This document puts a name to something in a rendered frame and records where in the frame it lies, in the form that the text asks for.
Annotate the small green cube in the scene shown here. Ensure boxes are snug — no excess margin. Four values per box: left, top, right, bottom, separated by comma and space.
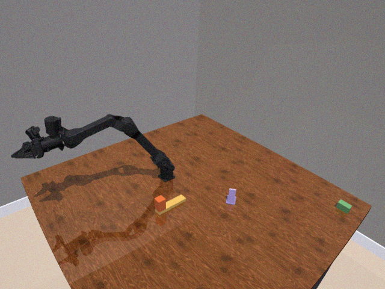
336, 200, 352, 214

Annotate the purple triangular wedge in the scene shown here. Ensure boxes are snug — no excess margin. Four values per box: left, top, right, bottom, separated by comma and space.
226, 190, 236, 205

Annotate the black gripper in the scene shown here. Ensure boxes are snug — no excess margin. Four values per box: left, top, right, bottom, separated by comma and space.
11, 137, 52, 159

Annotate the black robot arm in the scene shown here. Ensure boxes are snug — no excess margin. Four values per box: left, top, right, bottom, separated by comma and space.
25, 114, 175, 182

